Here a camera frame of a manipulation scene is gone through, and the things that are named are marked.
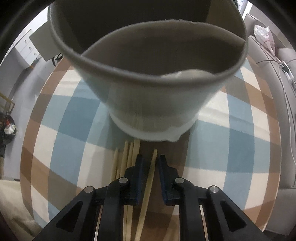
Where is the checkered tablecloth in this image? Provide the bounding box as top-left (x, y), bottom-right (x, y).
top-left (21, 58), bottom-right (281, 230)

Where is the black bowl on floor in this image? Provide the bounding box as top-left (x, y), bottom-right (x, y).
top-left (0, 112), bottom-right (17, 148)

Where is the grey sofa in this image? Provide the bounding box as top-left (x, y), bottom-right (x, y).
top-left (244, 14), bottom-right (295, 235)

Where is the white power strip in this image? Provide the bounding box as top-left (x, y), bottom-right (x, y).
top-left (280, 61), bottom-right (295, 82)

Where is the grey white utensil holder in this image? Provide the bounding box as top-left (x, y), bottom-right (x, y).
top-left (48, 1), bottom-right (247, 142)

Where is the white drawer dresser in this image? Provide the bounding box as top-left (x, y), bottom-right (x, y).
top-left (1, 29), bottom-right (41, 75)

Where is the beige cabinet near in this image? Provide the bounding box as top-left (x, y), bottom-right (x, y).
top-left (29, 21), bottom-right (61, 61)

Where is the white plastic bag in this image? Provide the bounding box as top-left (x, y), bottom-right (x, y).
top-left (253, 25), bottom-right (275, 55)

